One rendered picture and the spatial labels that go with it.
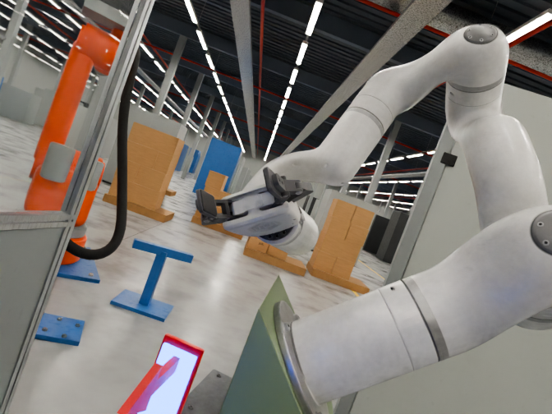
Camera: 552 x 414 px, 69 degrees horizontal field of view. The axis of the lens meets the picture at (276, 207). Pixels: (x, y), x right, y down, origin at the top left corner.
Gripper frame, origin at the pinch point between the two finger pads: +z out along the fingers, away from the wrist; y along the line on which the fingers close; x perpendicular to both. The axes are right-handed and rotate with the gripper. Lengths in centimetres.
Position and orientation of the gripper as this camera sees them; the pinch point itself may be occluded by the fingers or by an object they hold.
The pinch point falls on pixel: (235, 191)
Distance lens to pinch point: 50.3
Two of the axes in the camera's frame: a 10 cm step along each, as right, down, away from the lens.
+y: -9.3, 2.8, 2.3
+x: -2.1, -9.3, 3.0
